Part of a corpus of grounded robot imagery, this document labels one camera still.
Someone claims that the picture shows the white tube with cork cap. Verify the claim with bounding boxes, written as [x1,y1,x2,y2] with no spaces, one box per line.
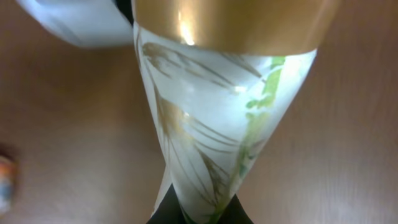
[133,0,339,223]

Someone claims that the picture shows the orange tissue pack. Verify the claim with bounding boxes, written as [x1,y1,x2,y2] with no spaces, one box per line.
[0,156,16,216]

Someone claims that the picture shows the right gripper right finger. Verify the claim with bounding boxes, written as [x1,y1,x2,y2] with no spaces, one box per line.
[217,195,253,224]

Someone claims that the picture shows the white barcode scanner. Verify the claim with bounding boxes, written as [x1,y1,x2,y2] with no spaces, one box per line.
[17,0,134,48]

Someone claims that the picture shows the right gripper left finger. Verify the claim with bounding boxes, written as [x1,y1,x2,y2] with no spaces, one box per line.
[146,185,186,224]

